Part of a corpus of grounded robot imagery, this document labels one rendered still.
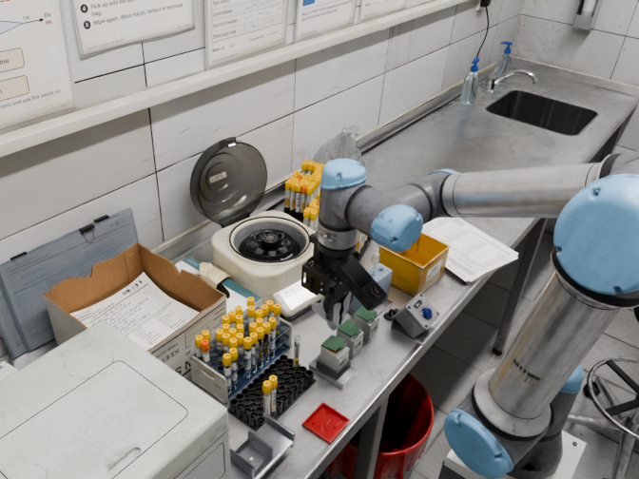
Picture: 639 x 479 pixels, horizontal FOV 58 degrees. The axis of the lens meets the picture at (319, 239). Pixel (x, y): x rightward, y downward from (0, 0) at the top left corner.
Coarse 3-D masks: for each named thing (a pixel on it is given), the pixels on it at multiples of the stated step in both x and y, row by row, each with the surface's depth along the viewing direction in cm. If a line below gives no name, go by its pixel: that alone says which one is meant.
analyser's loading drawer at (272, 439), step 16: (256, 432) 106; (272, 432) 106; (288, 432) 104; (240, 448) 102; (256, 448) 103; (272, 448) 100; (288, 448) 104; (240, 464) 99; (256, 464) 100; (272, 464) 101
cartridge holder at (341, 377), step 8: (312, 368) 123; (320, 368) 122; (328, 368) 120; (344, 368) 121; (352, 368) 124; (328, 376) 121; (336, 376) 120; (344, 376) 121; (352, 376) 122; (336, 384) 121; (344, 384) 120
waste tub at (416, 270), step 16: (416, 240) 155; (432, 240) 151; (384, 256) 147; (400, 256) 144; (416, 256) 157; (432, 256) 153; (400, 272) 146; (416, 272) 142; (432, 272) 146; (400, 288) 148; (416, 288) 144
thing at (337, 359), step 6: (324, 348) 119; (348, 348) 120; (324, 354) 120; (330, 354) 119; (336, 354) 118; (342, 354) 119; (348, 354) 121; (324, 360) 121; (330, 360) 120; (336, 360) 118; (342, 360) 120; (330, 366) 120; (336, 366) 119
